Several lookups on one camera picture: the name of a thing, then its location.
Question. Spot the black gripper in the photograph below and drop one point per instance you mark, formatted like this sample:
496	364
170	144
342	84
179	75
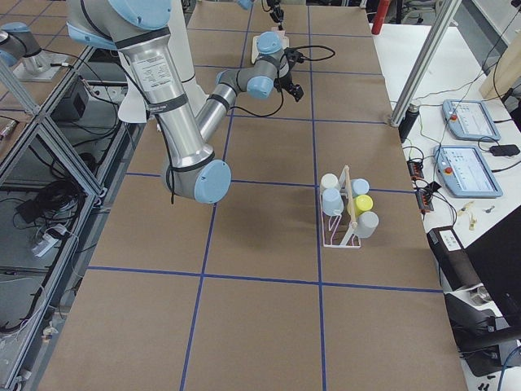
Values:
286	78
277	11

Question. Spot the yellow plastic cup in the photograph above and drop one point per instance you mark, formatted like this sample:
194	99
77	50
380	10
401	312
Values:
363	203

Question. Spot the light blue cup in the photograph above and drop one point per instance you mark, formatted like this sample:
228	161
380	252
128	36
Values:
332	202
359	186

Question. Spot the white plastic cup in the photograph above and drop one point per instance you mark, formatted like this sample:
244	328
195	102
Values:
329	181

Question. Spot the far teach pendant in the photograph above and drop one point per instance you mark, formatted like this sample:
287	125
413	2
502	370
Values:
469	120

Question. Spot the teach pendant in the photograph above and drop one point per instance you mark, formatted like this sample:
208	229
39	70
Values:
469	120
465	173

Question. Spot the black monitor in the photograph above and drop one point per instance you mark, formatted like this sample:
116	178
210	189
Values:
495	257

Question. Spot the grey plastic cup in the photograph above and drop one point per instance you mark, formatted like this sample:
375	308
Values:
367	223

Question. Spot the white wire cup rack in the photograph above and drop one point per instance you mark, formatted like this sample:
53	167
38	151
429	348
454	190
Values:
338	231

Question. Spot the red bottle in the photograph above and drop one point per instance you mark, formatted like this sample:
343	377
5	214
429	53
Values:
380	15

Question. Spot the cream plastic tray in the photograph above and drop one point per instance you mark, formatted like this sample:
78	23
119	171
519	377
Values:
285	44

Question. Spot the black thermos bottle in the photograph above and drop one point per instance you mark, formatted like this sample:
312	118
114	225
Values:
409	119

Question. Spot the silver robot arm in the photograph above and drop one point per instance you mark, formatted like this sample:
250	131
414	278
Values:
247	5
151	40

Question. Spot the aluminium frame post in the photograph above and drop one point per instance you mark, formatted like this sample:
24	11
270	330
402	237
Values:
425	56

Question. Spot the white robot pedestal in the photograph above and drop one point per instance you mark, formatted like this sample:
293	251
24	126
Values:
172	61

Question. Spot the near teach pendant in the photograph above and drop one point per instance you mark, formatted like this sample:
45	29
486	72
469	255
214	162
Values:
465	173

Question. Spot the black box with label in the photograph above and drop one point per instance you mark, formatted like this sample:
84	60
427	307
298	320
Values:
452	257

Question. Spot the pink plastic cup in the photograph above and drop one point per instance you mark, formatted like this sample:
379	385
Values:
279	32

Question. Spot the black power adapter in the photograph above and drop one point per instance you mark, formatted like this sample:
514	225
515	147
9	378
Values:
506	150

